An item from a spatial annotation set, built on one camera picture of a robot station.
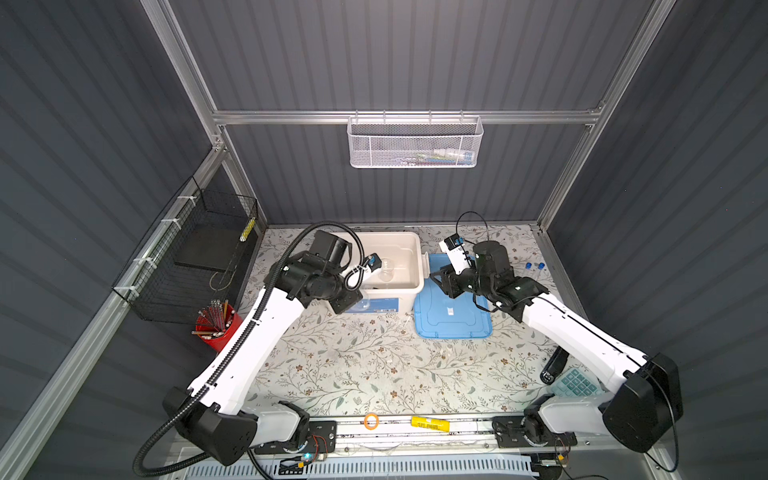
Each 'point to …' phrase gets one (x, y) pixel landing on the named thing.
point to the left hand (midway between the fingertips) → (352, 289)
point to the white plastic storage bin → (395, 286)
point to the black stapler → (554, 366)
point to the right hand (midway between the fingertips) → (440, 273)
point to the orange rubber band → (366, 421)
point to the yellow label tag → (419, 421)
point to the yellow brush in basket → (246, 231)
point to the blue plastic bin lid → (440, 316)
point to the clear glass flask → (386, 272)
